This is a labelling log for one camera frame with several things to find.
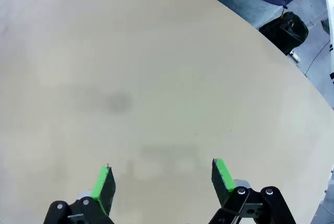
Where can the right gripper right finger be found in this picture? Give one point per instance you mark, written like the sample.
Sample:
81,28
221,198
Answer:
221,182

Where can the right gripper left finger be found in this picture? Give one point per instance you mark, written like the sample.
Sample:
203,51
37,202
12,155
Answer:
104,190

